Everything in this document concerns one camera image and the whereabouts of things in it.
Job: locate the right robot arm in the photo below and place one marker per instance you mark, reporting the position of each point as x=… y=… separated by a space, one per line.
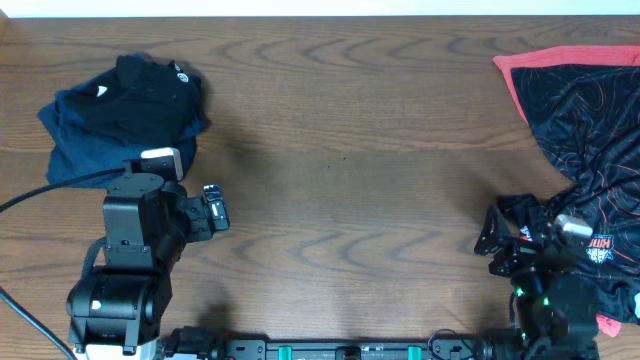
x=552 y=309

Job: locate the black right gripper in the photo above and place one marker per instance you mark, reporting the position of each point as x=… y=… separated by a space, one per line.
x=502 y=238

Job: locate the black polo shirt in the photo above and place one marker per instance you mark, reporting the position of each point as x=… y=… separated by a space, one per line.
x=139 y=101

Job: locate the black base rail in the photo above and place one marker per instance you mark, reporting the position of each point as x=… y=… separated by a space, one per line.
x=200 y=343

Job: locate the folded navy blue shorts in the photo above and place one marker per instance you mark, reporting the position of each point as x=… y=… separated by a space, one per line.
x=78 y=152

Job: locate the red and black patterned garment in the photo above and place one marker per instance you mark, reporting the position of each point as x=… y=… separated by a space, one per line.
x=581 y=104

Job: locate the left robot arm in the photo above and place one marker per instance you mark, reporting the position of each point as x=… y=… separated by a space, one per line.
x=125 y=285

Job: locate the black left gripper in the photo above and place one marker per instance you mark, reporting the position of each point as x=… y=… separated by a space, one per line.
x=201 y=218

